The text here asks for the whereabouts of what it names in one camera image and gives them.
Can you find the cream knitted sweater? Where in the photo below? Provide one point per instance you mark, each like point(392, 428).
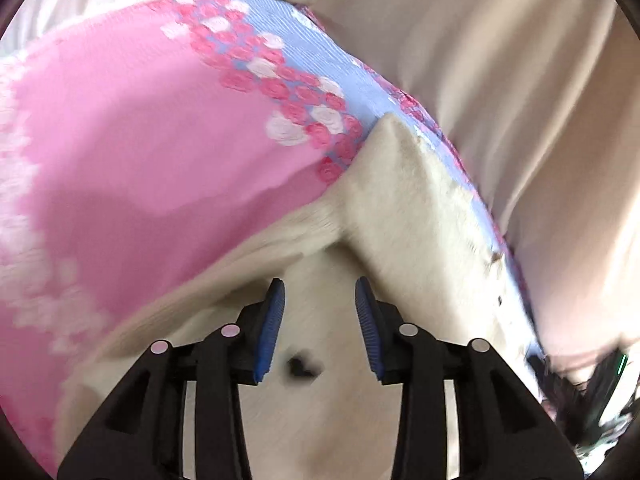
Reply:
point(400, 210)

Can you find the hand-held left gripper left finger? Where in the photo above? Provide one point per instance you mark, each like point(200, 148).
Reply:
point(270, 330)

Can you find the beige draped curtain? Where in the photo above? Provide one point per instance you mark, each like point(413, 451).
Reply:
point(500, 85)

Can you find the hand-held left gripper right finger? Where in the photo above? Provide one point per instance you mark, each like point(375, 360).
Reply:
point(369, 330)

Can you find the pink floral bedsheet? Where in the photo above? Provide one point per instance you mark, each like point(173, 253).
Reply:
point(125, 160)

